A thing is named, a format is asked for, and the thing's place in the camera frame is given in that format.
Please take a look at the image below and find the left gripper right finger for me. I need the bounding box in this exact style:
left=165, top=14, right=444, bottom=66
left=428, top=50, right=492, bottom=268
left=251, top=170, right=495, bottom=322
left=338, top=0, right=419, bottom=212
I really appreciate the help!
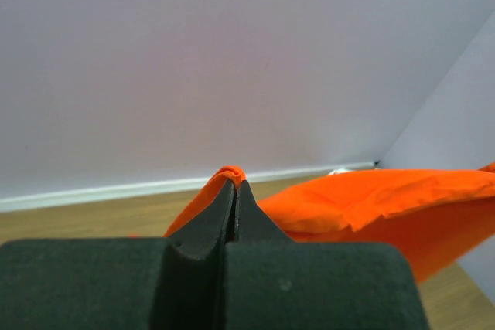
left=223, top=182, right=429, bottom=329

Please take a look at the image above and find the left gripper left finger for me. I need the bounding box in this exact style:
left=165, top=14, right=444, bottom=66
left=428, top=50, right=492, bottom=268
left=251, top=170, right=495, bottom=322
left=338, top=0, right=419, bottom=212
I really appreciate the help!
left=1, top=181, right=235, bottom=329

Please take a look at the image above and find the orange t shirt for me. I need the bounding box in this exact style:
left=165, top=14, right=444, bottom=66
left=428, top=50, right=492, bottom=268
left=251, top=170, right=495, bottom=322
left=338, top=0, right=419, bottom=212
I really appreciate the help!
left=129, top=162, right=495, bottom=284

